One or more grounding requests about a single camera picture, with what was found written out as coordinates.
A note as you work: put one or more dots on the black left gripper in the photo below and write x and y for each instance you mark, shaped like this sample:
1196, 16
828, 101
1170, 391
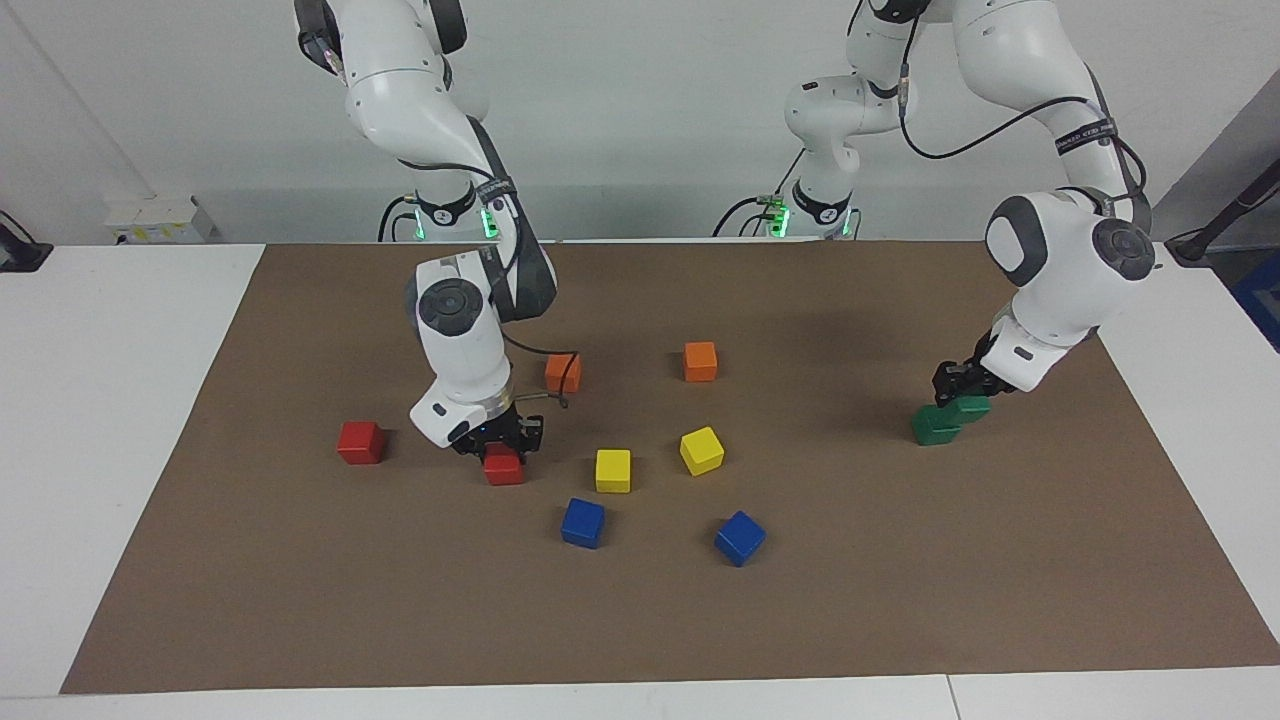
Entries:
965, 378

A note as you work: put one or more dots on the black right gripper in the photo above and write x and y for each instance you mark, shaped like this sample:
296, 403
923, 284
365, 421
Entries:
500, 430

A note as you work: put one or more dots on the green wooden block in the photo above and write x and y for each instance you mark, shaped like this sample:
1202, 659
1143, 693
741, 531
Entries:
970, 409
932, 430

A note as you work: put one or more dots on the red wooden block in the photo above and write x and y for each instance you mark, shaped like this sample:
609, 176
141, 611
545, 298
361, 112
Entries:
503, 472
360, 445

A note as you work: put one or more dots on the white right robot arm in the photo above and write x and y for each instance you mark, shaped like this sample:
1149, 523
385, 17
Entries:
460, 340

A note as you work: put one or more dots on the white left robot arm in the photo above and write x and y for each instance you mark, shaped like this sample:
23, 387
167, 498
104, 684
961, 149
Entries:
1060, 280

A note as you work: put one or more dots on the orange wooden block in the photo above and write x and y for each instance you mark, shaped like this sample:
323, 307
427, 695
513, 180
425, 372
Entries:
556, 375
700, 362

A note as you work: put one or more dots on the blue wooden block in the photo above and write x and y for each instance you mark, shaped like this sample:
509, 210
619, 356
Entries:
583, 524
739, 539

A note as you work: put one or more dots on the yellow wooden block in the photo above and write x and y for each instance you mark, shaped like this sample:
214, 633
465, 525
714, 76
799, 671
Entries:
613, 472
701, 452

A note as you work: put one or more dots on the brown table mat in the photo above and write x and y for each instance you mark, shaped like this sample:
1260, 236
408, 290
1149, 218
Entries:
300, 560

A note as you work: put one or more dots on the black stand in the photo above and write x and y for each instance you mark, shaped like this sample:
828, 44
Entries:
1195, 245

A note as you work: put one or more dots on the blue crate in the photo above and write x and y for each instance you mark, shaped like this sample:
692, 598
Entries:
1262, 300

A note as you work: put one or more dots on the black table clamp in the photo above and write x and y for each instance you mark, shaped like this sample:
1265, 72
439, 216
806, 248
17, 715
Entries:
20, 255

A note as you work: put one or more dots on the white wall box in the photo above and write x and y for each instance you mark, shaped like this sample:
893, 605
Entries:
150, 215

